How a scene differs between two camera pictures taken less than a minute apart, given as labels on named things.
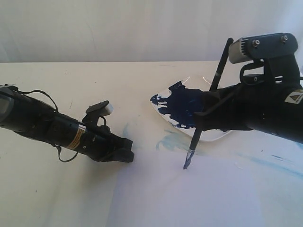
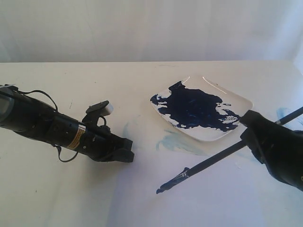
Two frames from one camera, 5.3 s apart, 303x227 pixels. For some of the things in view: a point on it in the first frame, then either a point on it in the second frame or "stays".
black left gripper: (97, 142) stays
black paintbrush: (216, 83) -> (188, 171)
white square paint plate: (179, 104) stays
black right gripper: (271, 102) -> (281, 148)
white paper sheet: (216, 189) stays
